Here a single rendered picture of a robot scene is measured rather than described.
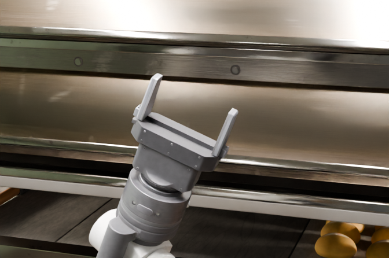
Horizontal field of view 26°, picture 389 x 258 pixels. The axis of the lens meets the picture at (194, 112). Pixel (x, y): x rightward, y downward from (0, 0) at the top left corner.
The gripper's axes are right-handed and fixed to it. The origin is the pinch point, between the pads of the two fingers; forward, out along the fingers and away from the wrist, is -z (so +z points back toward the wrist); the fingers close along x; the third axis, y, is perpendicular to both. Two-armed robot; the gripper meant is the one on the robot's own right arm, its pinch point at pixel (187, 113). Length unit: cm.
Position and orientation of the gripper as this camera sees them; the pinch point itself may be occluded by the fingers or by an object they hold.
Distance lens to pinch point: 108.4
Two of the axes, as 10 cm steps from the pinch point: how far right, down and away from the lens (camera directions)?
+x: -9.0, -4.2, 1.5
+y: 3.0, -3.3, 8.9
